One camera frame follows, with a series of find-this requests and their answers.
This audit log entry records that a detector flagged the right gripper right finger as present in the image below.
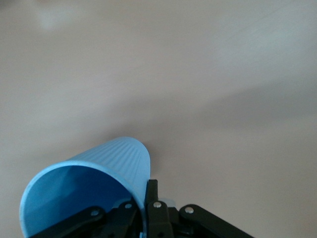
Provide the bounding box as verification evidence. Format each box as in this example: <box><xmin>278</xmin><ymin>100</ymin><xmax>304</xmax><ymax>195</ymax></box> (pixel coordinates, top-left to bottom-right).
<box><xmin>145</xmin><ymin>179</ymin><xmax>254</xmax><ymax>238</ymax></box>

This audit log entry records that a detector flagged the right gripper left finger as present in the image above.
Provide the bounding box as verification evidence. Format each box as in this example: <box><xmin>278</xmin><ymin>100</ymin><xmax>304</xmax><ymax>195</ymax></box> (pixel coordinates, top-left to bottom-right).
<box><xmin>32</xmin><ymin>201</ymin><xmax>144</xmax><ymax>238</ymax></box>

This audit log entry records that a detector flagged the blue ribbed plastic cup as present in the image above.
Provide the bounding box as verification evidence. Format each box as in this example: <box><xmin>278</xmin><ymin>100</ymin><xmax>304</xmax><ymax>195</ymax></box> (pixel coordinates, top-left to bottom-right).
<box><xmin>19</xmin><ymin>136</ymin><xmax>152</xmax><ymax>238</ymax></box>

